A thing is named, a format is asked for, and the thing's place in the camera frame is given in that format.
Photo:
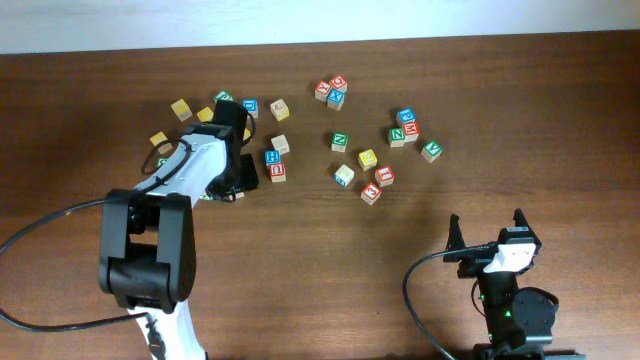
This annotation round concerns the red block I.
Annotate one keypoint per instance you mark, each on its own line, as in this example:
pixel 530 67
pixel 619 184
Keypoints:
pixel 384 176

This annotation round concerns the yellow block left edge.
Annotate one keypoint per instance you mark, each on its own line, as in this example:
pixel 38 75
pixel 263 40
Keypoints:
pixel 160 143

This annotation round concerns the red block Y top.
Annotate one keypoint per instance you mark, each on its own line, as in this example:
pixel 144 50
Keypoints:
pixel 322 90

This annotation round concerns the green block N right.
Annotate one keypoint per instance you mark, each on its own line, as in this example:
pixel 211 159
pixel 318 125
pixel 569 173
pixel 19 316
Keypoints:
pixel 396 137

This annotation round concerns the red block 3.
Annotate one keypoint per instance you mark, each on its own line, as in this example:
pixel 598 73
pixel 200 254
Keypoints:
pixel 371 193

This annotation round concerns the yellow block far left top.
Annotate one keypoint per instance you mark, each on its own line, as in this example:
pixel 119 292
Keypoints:
pixel 181 109

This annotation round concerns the blue block H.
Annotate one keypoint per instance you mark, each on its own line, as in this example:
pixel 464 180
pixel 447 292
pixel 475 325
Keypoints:
pixel 272 157

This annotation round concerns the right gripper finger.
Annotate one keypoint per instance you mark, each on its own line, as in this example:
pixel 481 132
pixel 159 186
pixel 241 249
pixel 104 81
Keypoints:
pixel 455 239
pixel 521 225

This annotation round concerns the green block V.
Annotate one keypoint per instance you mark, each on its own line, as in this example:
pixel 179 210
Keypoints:
pixel 431 151

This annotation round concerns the green block B left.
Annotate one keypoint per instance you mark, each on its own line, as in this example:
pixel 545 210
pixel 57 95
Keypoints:
pixel 161 162

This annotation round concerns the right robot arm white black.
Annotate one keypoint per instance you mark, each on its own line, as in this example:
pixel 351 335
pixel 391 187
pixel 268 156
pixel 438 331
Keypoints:
pixel 519 320

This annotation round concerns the wooden block blue side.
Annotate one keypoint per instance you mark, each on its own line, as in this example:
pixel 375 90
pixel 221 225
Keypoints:
pixel 344 175

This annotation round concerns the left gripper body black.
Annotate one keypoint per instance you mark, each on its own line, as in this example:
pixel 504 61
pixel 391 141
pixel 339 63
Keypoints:
pixel 247 173

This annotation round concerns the plain wooden block centre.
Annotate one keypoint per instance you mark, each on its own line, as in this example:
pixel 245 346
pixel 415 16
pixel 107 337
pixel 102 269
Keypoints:
pixel 280 144

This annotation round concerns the wooden block yellow side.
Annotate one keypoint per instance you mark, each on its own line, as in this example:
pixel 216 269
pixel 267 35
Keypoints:
pixel 279 110

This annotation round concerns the yellow block E centre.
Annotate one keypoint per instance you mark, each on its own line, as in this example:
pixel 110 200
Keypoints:
pixel 367 159

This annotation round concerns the blue block P right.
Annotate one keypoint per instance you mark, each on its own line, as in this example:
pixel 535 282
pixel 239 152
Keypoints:
pixel 404 116

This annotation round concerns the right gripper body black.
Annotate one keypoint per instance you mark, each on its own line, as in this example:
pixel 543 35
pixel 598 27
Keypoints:
pixel 471 262

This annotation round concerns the red block M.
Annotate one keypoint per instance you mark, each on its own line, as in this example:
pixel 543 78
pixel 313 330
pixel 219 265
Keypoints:
pixel 411 131

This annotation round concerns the green block n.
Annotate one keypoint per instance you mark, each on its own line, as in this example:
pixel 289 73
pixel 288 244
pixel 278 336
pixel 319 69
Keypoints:
pixel 396 137
pixel 339 142

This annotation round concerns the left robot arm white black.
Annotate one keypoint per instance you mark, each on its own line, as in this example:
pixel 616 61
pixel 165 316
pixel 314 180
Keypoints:
pixel 148 253

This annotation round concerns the blue block D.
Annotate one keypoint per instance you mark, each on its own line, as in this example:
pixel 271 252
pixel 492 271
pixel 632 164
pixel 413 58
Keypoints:
pixel 251 105

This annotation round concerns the green block P top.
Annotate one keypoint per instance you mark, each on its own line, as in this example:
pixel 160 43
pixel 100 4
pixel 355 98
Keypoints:
pixel 223 96

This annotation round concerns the blue block X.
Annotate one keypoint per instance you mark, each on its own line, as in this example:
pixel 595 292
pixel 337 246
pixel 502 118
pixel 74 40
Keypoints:
pixel 335 99

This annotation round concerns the red block Q top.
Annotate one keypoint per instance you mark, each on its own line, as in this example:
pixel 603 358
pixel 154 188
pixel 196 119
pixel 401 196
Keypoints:
pixel 339 83

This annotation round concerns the yellow block beside E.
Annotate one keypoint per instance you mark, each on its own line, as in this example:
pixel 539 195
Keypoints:
pixel 205 115

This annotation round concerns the green block N centre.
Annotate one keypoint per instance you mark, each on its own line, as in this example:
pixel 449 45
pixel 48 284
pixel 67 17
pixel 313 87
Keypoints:
pixel 339 142

